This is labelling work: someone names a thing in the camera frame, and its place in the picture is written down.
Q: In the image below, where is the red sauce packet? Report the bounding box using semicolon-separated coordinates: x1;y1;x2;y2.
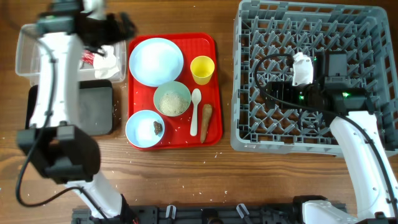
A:
81;50;95;65

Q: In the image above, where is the white napkin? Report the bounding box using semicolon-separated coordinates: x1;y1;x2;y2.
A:
93;45;120;79

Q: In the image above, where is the large light blue plate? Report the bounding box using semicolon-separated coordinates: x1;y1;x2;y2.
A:
129;37;184;87

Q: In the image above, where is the yellow plastic cup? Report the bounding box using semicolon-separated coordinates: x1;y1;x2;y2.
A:
190;55;215;85

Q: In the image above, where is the green bowl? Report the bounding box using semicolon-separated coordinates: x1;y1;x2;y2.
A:
153;81;191;116

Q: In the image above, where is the pile of white rice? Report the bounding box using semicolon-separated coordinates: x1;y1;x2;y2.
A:
159;91;188;116

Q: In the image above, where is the small light blue bowl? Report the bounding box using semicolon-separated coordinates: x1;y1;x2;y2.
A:
125;110;165;149

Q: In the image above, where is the brown food scrap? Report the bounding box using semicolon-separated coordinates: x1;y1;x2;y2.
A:
154;121;163;135

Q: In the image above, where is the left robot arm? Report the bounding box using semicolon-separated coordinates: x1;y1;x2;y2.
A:
17;8;139;223

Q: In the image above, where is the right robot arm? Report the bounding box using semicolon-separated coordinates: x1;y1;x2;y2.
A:
260;52;397;223

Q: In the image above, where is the grey dishwasher rack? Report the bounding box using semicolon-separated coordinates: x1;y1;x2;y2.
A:
231;1;397;157

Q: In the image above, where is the clear plastic bin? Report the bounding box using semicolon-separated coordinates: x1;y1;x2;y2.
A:
15;24;127;86

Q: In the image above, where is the black plastic tray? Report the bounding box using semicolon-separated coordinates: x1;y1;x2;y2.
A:
24;78;114;136

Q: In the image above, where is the brown carrot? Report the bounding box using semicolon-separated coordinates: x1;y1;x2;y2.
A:
200;104;213;143

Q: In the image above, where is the white plastic spoon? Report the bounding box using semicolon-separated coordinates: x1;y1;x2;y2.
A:
190;88;201;136

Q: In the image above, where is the red serving tray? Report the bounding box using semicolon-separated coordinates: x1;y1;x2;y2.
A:
127;33;223;151

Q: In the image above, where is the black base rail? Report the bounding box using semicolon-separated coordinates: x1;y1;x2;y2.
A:
71;203;348;224

